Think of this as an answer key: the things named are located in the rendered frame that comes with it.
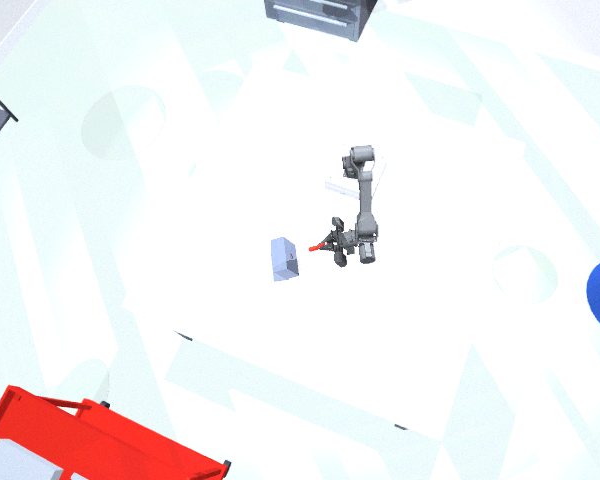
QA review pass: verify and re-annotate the red peg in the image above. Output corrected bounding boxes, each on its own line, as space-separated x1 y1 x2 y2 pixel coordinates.
308 242 328 252

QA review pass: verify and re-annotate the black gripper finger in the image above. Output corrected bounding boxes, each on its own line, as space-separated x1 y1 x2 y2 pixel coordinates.
318 243 335 253
318 230 337 245

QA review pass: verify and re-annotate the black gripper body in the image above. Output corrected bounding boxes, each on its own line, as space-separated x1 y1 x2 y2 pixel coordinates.
331 217 359 268

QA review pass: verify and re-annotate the blue-grey sloped panel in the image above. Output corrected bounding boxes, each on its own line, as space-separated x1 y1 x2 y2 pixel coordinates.
270 236 299 282

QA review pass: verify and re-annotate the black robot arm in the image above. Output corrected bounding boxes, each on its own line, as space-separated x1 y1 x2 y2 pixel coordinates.
342 145 379 264

